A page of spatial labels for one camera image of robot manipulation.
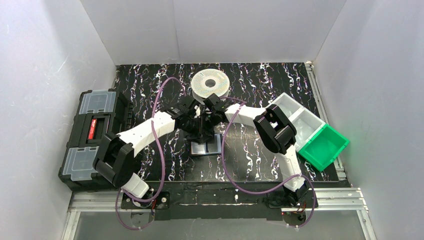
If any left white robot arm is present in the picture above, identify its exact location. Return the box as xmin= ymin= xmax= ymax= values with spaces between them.
xmin=93 ymin=95 xmax=200 ymax=203

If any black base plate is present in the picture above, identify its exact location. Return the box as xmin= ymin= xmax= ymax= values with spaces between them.
xmin=120 ymin=190 xmax=171 ymax=211
xmin=264 ymin=189 xmax=319 ymax=212

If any aluminium frame rail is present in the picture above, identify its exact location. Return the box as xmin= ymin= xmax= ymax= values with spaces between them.
xmin=62 ymin=187 xmax=377 ymax=240

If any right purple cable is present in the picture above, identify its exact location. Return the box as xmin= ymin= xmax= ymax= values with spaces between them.
xmin=221 ymin=96 xmax=317 ymax=229

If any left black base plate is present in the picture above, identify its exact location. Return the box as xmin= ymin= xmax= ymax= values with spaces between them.
xmin=120 ymin=190 xmax=171 ymax=211

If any black plastic toolbox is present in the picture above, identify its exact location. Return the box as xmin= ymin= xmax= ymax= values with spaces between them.
xmin=58 ymin=88 xmax=135 ymax=193

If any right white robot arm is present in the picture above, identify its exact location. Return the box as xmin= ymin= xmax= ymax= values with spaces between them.
xmin=202 ymin=93 xmax=308 ymax=206

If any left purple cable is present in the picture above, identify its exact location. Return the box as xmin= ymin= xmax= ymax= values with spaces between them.
xmin=113 ymin=76 xmax=186 ymax=231

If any white filament spool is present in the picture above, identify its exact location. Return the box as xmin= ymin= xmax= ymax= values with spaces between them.
xmin=190 ymin=68 xmax=230 ymax=103

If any white plastic bin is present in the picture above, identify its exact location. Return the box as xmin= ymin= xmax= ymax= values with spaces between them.
xmin=268 ymin=93 xmax=326 ymax=152

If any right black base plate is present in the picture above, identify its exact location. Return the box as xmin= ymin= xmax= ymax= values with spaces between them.
xmin=264 ymin=189 xmax=319 ymax=212

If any purple cable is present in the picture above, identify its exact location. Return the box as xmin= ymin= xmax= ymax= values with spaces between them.
xmin=221 ymin=96 xmax=317 ymax=229
xmin=113 ymin=76 xmax=186 ymax=231

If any green plastic bin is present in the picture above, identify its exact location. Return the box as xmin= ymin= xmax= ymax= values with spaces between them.
xmin=298 ymin=124 xmax=350 ymax=172

